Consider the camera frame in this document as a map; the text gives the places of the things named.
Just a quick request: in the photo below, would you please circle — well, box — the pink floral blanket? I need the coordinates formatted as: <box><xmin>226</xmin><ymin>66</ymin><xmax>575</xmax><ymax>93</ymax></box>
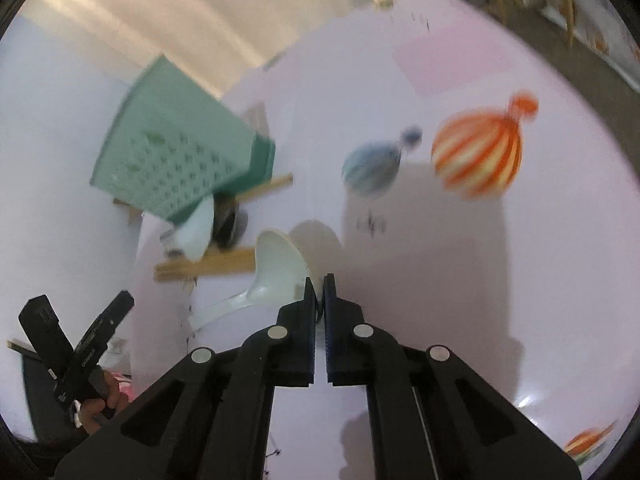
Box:
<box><xmin>107</xmin><ymin>372</ymin><xmax>136</xmax><ymax>401</ymax></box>

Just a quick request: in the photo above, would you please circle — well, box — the bundle of wooden chopsticks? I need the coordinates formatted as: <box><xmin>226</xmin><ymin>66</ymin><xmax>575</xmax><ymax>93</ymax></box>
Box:
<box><xmin>112</xmin><ymin>174</ymin><xmax>295</xmax><ymax>283</ymax></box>

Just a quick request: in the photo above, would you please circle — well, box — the cream plastic ladle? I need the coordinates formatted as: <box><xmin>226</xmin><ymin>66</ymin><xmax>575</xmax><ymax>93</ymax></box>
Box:
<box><xmin>187</xmin><ymin>220</ymin><xmax>346</xmax><ymax>333</ymax></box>

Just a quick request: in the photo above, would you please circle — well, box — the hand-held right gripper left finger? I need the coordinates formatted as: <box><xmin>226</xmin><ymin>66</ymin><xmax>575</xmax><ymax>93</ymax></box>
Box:
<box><xmin>54</xmin><ymin>277</ymin><xmax>317</xmax><ymax>480</ymax></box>

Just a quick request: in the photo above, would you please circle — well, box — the cream patterned curtain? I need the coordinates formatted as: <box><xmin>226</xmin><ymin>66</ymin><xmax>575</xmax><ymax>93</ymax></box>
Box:
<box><xmin>20</xmin><ymin>0</ymin><xmax>401</xmax><ymax>101</ymax></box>

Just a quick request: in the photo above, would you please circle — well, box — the person's left hand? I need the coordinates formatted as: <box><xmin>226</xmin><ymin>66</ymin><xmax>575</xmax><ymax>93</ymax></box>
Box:
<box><xmin>75</xmin><ymin>372</ymin><xmax>130</xmax><ymax>433</ymax></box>

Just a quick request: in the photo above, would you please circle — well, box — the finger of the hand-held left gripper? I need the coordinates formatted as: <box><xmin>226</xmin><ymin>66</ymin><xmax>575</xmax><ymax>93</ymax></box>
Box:
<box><xmin>95</xmin><ymin>291</ymin><xmax>135</xmax><ymax>346</ymax></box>
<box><xmin>19</xmin><ymin>296</ymin><xmax>73</xmax><ymax>376</ymax></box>

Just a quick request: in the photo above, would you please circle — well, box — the green star-cutout utensil holder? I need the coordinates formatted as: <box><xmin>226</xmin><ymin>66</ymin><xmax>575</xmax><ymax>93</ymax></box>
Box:
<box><xmin>90</xmin><ymin>55</ymin><xmax>277</xmax><ymax>224</ymax></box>

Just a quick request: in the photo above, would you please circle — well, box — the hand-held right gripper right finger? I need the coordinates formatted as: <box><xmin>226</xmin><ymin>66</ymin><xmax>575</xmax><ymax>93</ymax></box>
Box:
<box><xmin>323</xmin><ymin>274</ymin><xmax>584</xmax><ymax>480</ymax></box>

